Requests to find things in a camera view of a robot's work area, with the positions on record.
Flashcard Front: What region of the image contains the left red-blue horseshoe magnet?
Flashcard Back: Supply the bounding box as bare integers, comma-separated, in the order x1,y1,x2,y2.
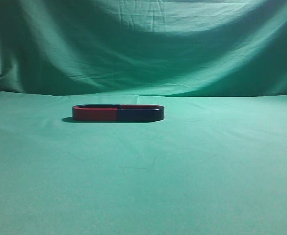
72,104,120,121

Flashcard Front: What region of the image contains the green cloth backdrop and cover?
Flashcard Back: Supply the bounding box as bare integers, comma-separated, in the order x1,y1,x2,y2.
0,0,287,235

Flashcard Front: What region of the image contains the blue-red horseshoe magnet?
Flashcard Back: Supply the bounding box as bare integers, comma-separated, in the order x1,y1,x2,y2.
117,104,165,122

